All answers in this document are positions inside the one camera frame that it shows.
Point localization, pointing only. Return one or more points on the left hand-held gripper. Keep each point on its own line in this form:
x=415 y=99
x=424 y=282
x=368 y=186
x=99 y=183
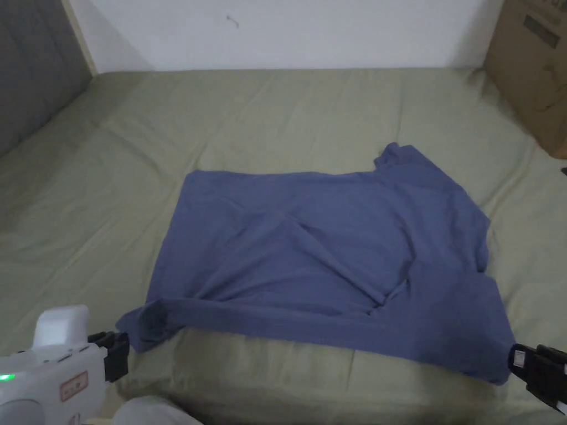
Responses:
x=44 y=376

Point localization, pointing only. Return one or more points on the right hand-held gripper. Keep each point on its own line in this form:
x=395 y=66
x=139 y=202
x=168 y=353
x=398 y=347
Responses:
x=551 y=376

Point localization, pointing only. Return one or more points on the dark blue shirt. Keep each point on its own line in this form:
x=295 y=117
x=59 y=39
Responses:
x=336 y=248

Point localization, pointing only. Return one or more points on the bed with pale green sheet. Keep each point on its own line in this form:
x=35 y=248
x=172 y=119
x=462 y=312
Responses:
x=266 y=115

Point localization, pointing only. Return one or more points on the grey padded headboard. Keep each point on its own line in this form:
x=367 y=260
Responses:
x=35 y=66

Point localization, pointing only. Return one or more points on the brown cardboard carton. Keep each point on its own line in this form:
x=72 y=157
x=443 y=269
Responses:
x=531 y=66

